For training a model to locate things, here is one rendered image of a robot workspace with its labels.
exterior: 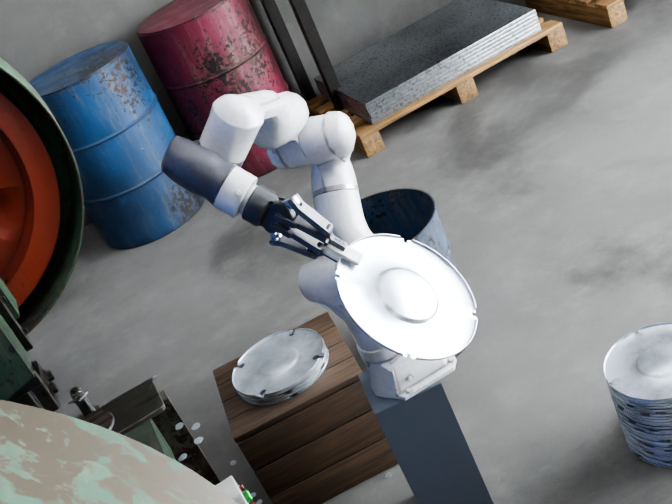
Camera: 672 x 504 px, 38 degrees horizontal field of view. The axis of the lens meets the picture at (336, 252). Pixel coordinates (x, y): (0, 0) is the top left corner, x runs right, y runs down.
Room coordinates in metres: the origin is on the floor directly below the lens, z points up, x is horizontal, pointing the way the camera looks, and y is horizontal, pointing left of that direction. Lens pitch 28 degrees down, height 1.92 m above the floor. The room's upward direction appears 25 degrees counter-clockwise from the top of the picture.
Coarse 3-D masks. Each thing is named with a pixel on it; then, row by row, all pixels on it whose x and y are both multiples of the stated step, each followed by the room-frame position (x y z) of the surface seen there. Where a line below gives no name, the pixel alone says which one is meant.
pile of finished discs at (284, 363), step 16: (272, 336) 2.54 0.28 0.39; (288, 336) 2.50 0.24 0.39; (304, 336) 2.46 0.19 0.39; (320, 336) 2.42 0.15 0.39; (256, 352) 2.50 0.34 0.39; (272, 352) 2.45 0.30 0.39; (288, 352) 2.41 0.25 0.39; (304, 352) 2.38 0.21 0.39; (320, 352) 2.35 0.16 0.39; (240, 368) 2.45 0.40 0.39; (256, 368) 2.42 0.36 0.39; (272, 368) 2.37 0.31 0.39; (288, 368) 2.34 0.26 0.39; (304, 368) 2.31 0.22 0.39; (320, 368) 2.31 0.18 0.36; (240, 384) 2.37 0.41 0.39; (256, 384) 2.34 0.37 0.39; (272, 384) 2.30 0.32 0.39; (288, 384) 2.27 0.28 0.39; (304, 384) 2.27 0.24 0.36; (256, 400) 2.29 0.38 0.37; (272, 400) 2.26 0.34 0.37
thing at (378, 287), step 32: (384, 256) 1.63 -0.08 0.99; (416, 256) 1.65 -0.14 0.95; (352, 288) 1.54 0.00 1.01; (384, 288) 1.55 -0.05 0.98; (416, 288) 1.56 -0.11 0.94; (448, 288) 1.59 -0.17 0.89; (352, 320) 1.47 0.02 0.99; (384, 320) 1.49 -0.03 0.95; (416, 320) 1.49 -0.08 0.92; (448, 320) 1.51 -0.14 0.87; (416, 352) 1.43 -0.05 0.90; (448, 352) 1.45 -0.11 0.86
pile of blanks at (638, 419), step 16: (608, 384) 1.89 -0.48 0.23; (624, 400) 1.83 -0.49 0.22; (640, 400) 1.79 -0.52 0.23; (624, 416) 1.85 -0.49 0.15; (640, 416) 1.80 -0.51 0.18; (656, 416) 1.77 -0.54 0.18; (624, 432) 1.89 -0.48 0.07; (640, 432) 1.81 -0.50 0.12; (656, 432) 1.78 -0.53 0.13; (640, 448) 1.83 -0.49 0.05; (656, 448) 1.78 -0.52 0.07; (656, 464) 1.80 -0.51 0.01
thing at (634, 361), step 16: (624, 336) 2.02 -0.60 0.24; (656, 336) 1.97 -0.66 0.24; (608, 352) 1.99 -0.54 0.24; (624, 352) 1.97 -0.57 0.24; (640, 352) 1.94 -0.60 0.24; (656, 352) 1.91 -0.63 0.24; (608, 368) 1.94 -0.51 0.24; (624, 368) 1.92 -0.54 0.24; (640, 368) 1.88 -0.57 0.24; (656, 368) 1.86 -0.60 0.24; (624, 384) 1.86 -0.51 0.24; (640, 384) 1.84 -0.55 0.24; (656, 384) 1.81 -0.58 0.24; (656, 400) 1.76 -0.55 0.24
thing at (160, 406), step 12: (144, 384) 1.94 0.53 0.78; (120, 396) 1.93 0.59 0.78; (132, 396) 1.91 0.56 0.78; (144, 396) 1.89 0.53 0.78; (156, 396) 1.87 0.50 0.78; (108, 408) 1.91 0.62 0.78; (120, 408) 1.88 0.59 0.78; (132, 408) 1.86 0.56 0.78; (144, 408) 1.84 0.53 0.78; (156, 408) 1.82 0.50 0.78; (84, 420) 1.90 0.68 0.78; (96, 420) 1.87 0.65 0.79; (108, 420) 1.85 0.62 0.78; (120, 420) 1.84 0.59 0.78; (132, 420) 1.82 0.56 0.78; (144, 420) 1.81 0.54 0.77; (120, 432) 1.80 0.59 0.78
